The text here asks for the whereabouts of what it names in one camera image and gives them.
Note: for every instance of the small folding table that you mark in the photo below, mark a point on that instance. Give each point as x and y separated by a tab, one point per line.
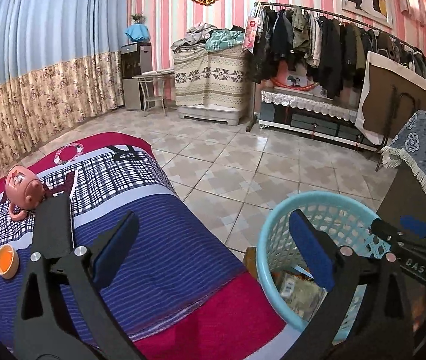
152	86

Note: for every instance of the red blue striped table cloth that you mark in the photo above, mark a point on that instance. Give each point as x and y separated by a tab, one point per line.
179	294

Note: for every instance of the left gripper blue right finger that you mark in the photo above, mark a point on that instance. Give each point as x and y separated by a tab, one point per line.
315	247

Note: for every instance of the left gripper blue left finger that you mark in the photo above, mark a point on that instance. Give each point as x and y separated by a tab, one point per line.
110	249

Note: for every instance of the patterned cloth covered cabinet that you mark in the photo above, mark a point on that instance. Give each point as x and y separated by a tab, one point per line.
212	85

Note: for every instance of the pink piggy bank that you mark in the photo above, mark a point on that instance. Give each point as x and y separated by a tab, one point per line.
24	191

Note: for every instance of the printed wrapper trash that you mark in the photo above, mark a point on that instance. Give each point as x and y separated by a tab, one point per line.
299	291

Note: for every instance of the blue floral curtain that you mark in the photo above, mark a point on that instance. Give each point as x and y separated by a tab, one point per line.
59	67

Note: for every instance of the orange small bowl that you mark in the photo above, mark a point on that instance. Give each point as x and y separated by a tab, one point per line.
9	262

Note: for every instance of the pile of folded clothes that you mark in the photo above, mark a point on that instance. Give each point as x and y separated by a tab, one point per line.
209	37

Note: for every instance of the hanging dark clothes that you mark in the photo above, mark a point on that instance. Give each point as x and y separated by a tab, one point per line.
332	51

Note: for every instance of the low tv cabinet lace cover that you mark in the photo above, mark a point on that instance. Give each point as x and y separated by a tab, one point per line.
316	117

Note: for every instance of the light blue plastic trash basket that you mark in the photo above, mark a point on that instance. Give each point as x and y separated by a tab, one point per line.
328	234

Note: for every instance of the grey water dispenser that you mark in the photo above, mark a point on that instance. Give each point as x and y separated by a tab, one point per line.
136	59

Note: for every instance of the dark wooden side cabinet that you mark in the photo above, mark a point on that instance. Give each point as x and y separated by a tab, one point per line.
405	196

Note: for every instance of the folded brown table board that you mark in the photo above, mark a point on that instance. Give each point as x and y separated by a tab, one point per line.
391	94

